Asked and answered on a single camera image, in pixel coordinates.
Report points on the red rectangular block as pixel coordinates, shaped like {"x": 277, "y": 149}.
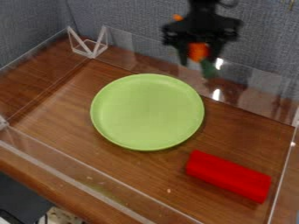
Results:
{"x": 229, "y": 176}

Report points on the orange toy carrot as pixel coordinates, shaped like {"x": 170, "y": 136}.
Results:
{"x": 198, "y": 52}

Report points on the clear acrylic corner bracket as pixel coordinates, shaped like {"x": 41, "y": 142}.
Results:
{"x": 86, "y": 47}

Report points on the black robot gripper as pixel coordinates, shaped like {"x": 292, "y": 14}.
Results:
{"x": 228, "y": 26}

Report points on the light green round plate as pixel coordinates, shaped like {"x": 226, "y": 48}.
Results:
{"x": 146, "y": 112}

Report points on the clear acrylic enclosure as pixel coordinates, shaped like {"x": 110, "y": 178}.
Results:
{"x": 110, "y": 185}

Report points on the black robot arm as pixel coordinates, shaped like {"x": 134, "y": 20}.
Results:
{"x": 200, "y": 6}

